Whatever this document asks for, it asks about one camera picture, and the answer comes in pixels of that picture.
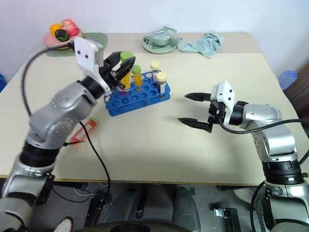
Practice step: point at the dark rounded grey shape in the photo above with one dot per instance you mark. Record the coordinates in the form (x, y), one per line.
(186, 210)
(125, 205)

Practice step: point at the green placemat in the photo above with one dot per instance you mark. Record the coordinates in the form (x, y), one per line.
(96, 39)

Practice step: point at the white shoe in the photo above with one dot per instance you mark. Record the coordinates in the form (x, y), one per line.
(245, 194)
(63, 226)

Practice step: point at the red test tube cream cap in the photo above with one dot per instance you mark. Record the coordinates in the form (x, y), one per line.
(155, 66)
(161, 81)

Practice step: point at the black metal bracket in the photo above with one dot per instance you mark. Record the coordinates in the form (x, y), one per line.
(96, 210)
(229, 218)

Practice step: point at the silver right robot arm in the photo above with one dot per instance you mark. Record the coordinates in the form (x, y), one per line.
(270, 135)

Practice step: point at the orange toy fruit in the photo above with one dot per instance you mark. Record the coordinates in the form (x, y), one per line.
(55, 27)

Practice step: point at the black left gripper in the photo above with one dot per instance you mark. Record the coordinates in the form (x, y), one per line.
(115, 82)

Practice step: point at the pale green saucer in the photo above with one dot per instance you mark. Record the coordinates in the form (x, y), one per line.
(159, 49)

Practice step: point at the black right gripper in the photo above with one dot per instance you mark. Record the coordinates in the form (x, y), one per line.
(216, 112)

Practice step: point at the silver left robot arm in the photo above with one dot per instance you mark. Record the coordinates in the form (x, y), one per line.
(55, 108)

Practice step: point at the teal cloth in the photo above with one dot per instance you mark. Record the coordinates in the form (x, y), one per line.
(205, 44)

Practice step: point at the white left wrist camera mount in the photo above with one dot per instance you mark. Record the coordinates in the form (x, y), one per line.
(84, 52)

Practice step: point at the blue object at table side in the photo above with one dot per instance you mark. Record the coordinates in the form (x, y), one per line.
(2, 82)

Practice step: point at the dark brown furniture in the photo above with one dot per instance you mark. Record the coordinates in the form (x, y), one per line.
(300, 94)

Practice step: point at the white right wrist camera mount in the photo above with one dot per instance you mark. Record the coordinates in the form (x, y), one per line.
(225, 96)

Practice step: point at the pink fruit plate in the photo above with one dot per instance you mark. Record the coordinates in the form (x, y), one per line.
(49, 39)

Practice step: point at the blue stacked stools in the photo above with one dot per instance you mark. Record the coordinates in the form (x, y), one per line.
(287, 79)

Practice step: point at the blue test tube rack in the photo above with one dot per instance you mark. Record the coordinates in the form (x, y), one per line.
(135, 101)

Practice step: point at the black and green toy fruit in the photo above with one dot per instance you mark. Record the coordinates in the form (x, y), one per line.
(61, 35)

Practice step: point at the red test tube green cap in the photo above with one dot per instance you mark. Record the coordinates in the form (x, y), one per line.
(83, 131)

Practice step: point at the red toy peach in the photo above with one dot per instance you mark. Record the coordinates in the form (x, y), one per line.
(70, 26)

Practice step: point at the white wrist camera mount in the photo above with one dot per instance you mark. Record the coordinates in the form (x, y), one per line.
(225, 96)
(84, 52)

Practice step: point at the yellow test tube green cap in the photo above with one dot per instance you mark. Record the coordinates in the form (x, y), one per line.
(126, 56)
(137, 77)

